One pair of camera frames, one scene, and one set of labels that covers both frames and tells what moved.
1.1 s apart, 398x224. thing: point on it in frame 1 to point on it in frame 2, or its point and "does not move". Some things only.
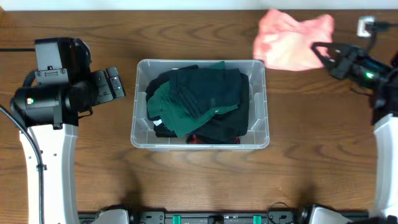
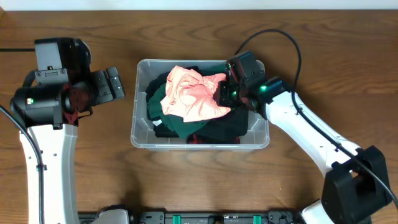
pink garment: [285, 44] to [189, 94]
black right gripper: [339, 70] to [225, 98]
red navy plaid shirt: [194, 139] does not move
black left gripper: [101, 88] does not move
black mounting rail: [219, 217] does not move
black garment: [226, 127] does not move
